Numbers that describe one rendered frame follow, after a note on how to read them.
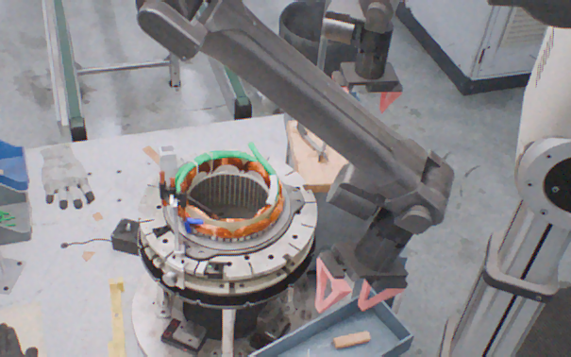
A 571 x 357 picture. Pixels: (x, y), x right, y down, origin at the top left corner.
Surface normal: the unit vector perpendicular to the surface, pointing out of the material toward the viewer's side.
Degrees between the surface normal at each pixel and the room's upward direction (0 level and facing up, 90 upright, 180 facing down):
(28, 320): 0
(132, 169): 0
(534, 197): 90
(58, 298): 0
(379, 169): 96
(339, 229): 90
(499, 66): 89
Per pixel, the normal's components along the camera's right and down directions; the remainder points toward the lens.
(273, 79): -0.30, 0.77
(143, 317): 0.08, -0.73
